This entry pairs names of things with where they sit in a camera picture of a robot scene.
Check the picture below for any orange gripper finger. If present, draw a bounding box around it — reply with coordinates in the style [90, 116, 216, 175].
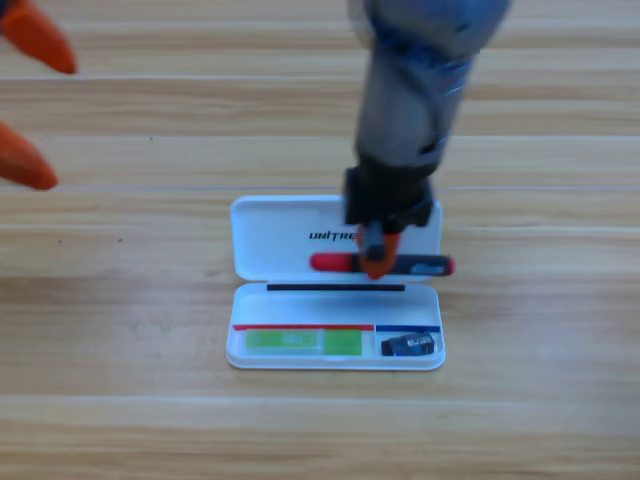
[0, 0, 79, 75]
[0, 119, 59, 191]

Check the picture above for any white Unitree pencil case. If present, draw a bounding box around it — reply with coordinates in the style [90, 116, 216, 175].
[225, 194, 446, 371]

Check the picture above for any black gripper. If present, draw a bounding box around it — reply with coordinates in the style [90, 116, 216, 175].
[342, 162, 434, 280]

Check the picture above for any red and black marker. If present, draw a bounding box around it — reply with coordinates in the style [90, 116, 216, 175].
[309, 251, 455, 277]

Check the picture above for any black eraser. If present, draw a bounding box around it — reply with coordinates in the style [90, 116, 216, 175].
[380, 333, 437, 357]

